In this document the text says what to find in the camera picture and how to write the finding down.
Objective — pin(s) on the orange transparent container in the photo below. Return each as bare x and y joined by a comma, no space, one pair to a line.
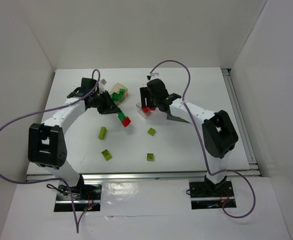
116,89

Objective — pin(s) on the aluminium rail front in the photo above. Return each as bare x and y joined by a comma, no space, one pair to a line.
146,176

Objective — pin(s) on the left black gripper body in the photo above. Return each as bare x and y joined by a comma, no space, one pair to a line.
106,104

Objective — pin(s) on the dark green lego attached red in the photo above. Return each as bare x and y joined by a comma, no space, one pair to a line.
121,116

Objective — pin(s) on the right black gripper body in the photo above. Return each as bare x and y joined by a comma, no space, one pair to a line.
145,93

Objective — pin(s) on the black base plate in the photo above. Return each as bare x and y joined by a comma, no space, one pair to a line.
90,199
201,198

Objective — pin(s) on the dark green lego top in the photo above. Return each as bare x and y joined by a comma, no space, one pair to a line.
115,97

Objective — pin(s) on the red lego pair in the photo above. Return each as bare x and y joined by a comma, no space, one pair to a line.
126,121

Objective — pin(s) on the lime lego long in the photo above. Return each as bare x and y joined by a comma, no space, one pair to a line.
102,133

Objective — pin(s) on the grey transparent container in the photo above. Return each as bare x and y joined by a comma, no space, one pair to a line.
175,118

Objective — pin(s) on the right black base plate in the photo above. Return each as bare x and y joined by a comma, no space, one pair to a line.
201,198

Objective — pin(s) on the clear transparent container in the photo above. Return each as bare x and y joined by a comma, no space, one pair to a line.
139,111

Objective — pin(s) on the aluminium rail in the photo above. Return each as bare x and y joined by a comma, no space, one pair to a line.
146,176
239,116

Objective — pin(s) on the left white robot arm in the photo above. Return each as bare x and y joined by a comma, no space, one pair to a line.
46,141

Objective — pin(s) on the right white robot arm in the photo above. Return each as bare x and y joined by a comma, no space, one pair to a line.
217,132

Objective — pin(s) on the dark green lego square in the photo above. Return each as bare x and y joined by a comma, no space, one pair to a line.
122,91

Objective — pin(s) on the aluminium rail right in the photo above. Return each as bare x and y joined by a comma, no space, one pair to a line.
239,116

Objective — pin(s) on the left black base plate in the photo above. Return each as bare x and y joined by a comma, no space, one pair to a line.
90,199

